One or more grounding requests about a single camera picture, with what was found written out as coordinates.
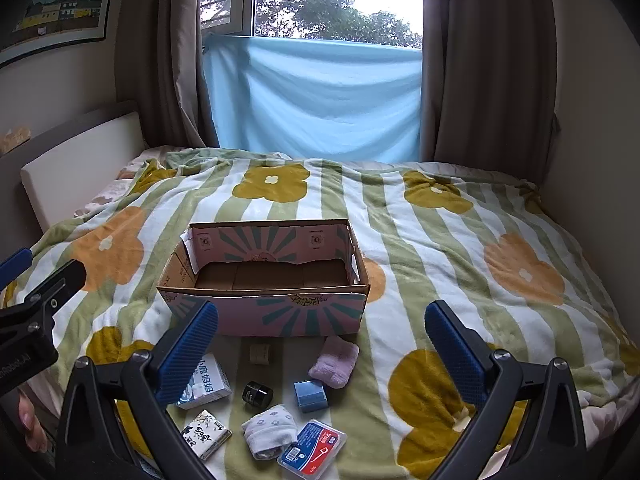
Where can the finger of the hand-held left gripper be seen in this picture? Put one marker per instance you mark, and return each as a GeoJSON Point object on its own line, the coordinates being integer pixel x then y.
{"type": "Point", "coordinates": [60, 280]}
{"type": "Point", "coordinates": [15, 262]}

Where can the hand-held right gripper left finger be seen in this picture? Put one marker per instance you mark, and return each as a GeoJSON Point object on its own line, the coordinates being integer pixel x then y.
{"type": "Point", "coordinates": [187, 355]}

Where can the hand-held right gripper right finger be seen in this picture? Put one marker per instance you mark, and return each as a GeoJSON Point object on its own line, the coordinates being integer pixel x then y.
{"type": "Point", "coordinates": [452, 355]}

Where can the blue and white carton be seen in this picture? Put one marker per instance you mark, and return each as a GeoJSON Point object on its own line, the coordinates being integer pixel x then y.
{"type": "Point", "coordinates": [210, 380]}

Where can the small black jar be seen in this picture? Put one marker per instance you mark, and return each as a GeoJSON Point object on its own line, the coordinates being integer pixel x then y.
{"type": "Point", "coordinates": [257, 394]}

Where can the black-printed tissue packet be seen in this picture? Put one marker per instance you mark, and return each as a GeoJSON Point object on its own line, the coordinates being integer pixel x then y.
{"type": "Point", "coordinates": [206, 435]}

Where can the printed cardboard box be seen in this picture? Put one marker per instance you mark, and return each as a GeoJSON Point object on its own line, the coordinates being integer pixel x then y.
{"type": "Point", "coordinates": [280, 317]}

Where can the white socks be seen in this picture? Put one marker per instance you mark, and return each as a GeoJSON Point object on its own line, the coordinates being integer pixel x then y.
{"type": "Point", "coordinates": [267, 432]}

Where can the small blue box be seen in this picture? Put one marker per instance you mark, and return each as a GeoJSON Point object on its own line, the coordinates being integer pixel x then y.
{"type": "Point", "coordinates": [310, 396]}

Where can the clear plastic case red label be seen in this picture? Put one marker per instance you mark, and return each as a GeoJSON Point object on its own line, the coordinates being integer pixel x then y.
{"type": "Point", "coordinates": [312, 445]}

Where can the person's left hand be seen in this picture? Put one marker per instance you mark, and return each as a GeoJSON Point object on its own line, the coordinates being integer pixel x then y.
{"type": "Point", "coordinates": [31, 422]}

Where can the beige tape roll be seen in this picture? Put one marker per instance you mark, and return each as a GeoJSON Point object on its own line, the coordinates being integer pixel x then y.
{"type": "Point", "coordinates": [260, 353]}

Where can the pink bed sheet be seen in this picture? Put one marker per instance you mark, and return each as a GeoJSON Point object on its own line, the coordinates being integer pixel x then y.
{"type": "Point", "coordinates": [112, 187]}

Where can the white padded headboard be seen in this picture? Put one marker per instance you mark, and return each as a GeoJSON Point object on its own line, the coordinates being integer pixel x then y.
{"type": "Point", "coordinates": [75, 170]}

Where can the striped floral blanket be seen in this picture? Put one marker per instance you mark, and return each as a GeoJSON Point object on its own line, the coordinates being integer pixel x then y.
{"type": "Point", "coordinates": [425, 240]}

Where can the brown curtain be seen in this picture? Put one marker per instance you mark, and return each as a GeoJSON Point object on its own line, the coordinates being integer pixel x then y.
{"type": "Point", "coordinates": [490, 70]}
{"type": "Point", "coordinates": [165, 60]}

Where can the light blue cloth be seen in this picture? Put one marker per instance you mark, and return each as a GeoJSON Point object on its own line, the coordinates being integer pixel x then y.
{"type": "Point", "coordinates": [315, 100]}

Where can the tree outside window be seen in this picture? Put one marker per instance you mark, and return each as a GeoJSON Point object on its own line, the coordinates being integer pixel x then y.
{"type": "Point", "coordinates": [310, 5]}

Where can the wall poster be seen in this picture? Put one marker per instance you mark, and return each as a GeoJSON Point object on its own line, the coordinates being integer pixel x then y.
{"type": "Point", "coordinates": [60, 5]}

